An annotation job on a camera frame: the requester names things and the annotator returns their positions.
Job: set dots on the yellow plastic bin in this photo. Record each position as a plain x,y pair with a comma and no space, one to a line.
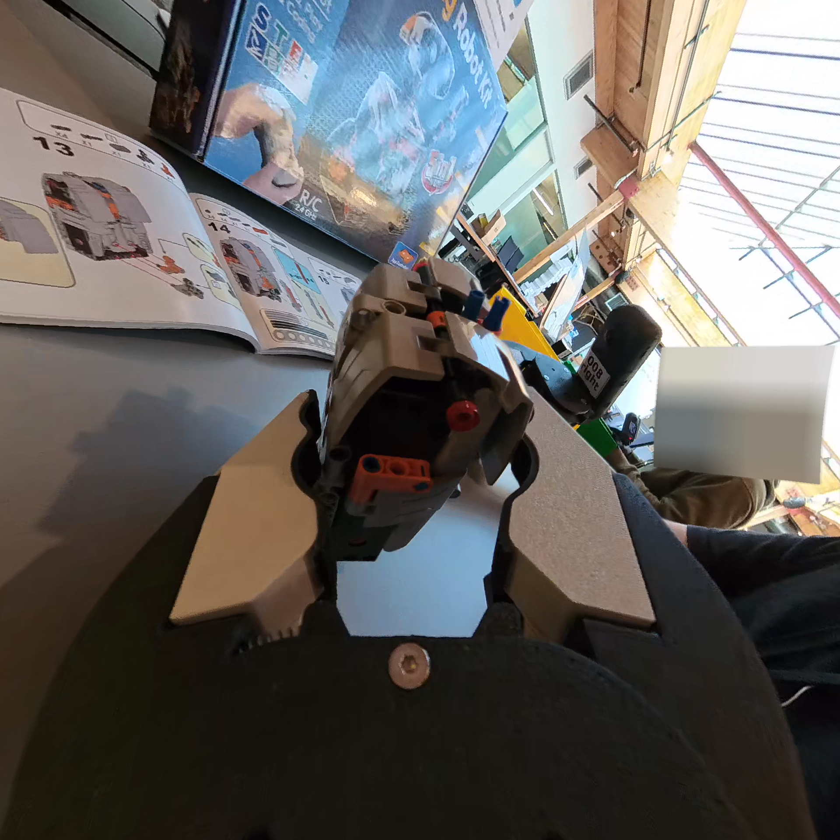
525,328

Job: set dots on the red pipe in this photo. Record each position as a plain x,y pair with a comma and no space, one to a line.
754,220

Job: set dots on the green plastic bin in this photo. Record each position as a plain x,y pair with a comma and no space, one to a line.
597,436

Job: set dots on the blue toy kit box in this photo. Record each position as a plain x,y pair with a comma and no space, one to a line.
361,118

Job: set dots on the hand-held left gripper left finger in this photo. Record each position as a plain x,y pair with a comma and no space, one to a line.
249,538

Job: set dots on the large skylight window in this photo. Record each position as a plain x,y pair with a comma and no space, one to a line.
754,164

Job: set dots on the grey orange toy robot model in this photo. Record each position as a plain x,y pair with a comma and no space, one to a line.
394,367

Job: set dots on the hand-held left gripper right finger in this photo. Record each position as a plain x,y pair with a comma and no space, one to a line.
577,538

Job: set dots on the grey desk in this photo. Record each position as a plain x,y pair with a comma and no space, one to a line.
131,426

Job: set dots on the open white instruction booklet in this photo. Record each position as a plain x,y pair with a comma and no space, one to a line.
131,275

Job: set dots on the person's black shirt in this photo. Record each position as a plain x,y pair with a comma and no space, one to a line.
774,590

